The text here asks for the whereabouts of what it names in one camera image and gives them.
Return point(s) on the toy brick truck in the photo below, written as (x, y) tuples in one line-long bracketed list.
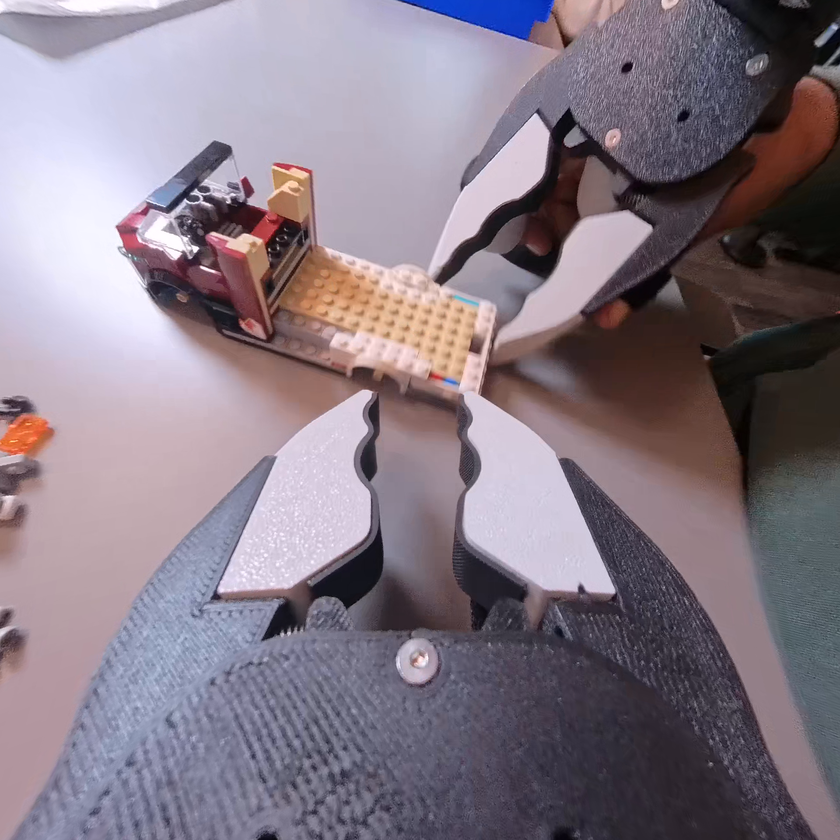
[(394, 308)]

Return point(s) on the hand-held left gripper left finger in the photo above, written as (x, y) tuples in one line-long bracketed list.
[(302, 512)]

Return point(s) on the blue toy box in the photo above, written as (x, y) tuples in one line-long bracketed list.
[(479, 16)]

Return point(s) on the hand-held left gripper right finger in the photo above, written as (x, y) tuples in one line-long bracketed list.
[(525, 518)]

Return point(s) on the grey desk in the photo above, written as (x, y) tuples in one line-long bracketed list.
[(295, 98)]

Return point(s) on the dark grey brick piece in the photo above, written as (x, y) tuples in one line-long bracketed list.
[(16, 405)]

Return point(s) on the white paper bag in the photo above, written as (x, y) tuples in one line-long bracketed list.
[(98, 23)]

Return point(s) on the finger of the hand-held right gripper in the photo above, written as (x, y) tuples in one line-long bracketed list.
[(590, 262), (499, 177)]

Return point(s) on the person's right hand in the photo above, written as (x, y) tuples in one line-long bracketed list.
[(794, 157)]

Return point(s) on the orange transparent tile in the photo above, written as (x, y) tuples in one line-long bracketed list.
[(26, 434)]

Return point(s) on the person's green clothing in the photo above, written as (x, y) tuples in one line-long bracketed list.
[(800, 525)]

